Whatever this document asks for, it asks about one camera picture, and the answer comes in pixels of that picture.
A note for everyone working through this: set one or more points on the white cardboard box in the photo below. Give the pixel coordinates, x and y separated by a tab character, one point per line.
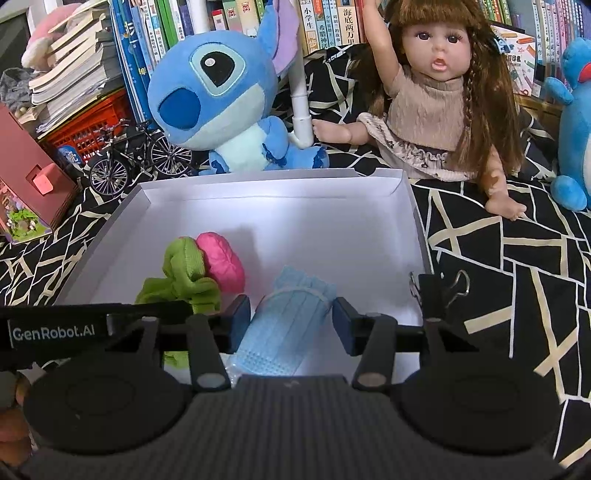
300	221

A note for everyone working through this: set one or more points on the black binder clip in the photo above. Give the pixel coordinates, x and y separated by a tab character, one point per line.
431	290

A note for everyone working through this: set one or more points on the person's left hand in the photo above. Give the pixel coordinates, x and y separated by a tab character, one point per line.
11	429

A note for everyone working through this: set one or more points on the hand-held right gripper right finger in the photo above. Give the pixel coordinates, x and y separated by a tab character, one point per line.
344	323

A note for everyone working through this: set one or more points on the round blue plush toy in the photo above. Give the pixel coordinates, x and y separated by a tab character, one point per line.
577	138

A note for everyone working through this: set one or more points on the stack of flat books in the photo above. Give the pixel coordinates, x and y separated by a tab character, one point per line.
69	78

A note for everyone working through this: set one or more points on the red plastic crate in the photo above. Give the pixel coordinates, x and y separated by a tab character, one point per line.
92	124

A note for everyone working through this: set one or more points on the pink scrunchie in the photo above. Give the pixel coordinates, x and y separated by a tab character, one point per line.
221	263

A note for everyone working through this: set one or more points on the row of upright books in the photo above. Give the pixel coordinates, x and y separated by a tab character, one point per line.
152	37

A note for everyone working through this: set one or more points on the green scrunchie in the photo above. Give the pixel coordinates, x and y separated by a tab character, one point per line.
184	277

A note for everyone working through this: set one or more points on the printed white carton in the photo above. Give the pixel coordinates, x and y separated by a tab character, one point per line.
521	55

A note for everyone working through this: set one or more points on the pink miniature house model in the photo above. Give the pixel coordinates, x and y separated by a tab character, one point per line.
27	152

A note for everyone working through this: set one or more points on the blue round container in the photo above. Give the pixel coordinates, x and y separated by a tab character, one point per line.
69	154

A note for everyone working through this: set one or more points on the black white patterned blanket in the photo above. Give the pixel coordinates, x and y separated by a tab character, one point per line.
485	258

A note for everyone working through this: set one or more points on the black model bicycle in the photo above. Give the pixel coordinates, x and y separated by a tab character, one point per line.
109	177

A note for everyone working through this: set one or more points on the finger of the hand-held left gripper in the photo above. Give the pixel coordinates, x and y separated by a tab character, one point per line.
147	313

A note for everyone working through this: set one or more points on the long-haired baby doll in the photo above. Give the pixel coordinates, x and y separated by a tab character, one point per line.
434	106

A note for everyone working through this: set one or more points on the grey cloth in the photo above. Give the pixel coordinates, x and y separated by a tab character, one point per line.
14	87

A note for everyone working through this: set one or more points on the blue alien plush toy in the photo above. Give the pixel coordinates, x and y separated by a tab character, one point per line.
207	92

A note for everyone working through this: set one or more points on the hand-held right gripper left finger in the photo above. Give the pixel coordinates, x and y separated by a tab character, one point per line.
240	319

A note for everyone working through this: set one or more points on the pink mushroom plush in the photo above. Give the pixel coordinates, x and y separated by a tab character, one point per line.
41	41

